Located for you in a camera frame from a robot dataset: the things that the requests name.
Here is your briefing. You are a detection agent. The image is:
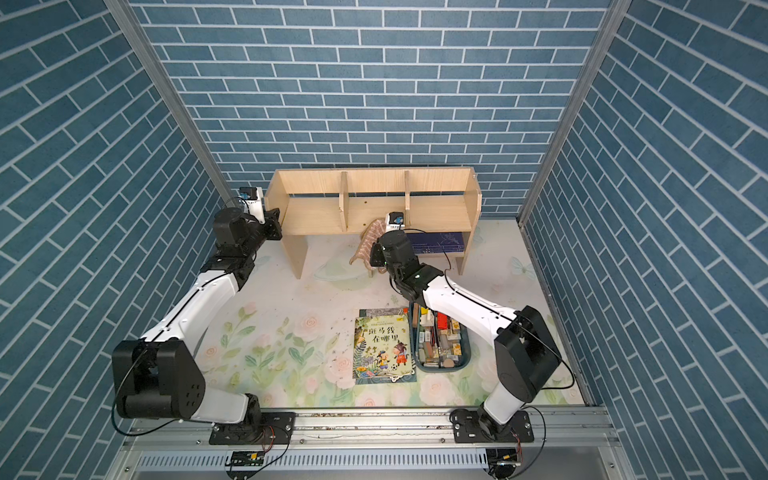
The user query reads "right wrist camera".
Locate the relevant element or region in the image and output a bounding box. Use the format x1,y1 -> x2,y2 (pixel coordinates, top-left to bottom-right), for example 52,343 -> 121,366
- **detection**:
386,211 -> 405,232

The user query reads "teal tray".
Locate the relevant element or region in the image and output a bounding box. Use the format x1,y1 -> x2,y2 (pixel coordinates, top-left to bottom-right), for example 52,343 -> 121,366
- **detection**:
408,302 -> 471,373

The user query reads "top blue book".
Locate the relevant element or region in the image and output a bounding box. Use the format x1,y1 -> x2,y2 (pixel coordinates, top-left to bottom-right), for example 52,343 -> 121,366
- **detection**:
407,232 -> 465,255

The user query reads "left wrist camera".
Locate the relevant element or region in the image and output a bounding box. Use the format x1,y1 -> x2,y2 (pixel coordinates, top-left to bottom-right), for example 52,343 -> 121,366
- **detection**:
238,187 -> 265,224

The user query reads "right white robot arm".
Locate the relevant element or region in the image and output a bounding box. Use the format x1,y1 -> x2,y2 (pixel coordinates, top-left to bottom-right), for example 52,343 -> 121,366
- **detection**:
370,230 -> 565,436

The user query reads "pink striped cloth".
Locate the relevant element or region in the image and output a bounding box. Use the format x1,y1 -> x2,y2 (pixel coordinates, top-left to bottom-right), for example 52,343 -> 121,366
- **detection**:
349,218 -> 386,277

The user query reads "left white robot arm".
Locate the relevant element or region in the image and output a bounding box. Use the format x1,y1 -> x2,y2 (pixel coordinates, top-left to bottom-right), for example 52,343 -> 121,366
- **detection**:
112,207 -> 282,425

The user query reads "red block in tray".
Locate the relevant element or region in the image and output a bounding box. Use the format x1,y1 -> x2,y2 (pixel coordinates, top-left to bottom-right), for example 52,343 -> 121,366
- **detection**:
436,312 -> 450,330

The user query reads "light wooden bookshelf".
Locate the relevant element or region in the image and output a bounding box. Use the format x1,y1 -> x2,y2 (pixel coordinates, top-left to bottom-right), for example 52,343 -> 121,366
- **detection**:
265,167 -> 482,278

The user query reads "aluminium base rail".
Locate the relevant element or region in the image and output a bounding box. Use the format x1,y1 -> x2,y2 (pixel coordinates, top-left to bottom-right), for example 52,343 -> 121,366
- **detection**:
106,406 -> 635,479

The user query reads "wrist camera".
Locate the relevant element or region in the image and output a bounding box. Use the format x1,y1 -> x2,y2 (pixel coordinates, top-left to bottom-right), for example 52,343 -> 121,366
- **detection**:
238,187 -> 265,224
386,211 -> 405,232

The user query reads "colourful children's picture book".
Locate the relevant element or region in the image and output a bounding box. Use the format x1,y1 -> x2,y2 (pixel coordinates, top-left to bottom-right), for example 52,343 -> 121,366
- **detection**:
353,308 -> 416,385

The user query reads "left green circuit board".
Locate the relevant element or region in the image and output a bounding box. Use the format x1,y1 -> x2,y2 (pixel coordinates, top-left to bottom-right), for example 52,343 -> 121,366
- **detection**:
225,451 -> 265,470

